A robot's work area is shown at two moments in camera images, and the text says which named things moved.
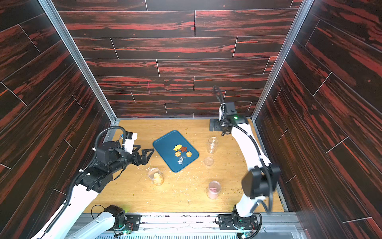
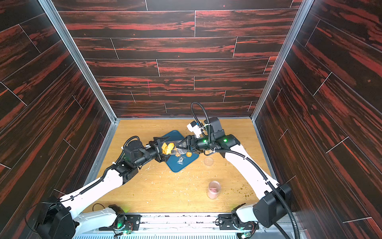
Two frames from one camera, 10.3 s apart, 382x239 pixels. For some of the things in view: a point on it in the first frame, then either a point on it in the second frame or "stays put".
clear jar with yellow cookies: [156, 177] to [179, 147]
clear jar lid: [208, 161] stays put
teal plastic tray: [165, 145] stays put
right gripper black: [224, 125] to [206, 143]
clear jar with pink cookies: [214, 188] stays put
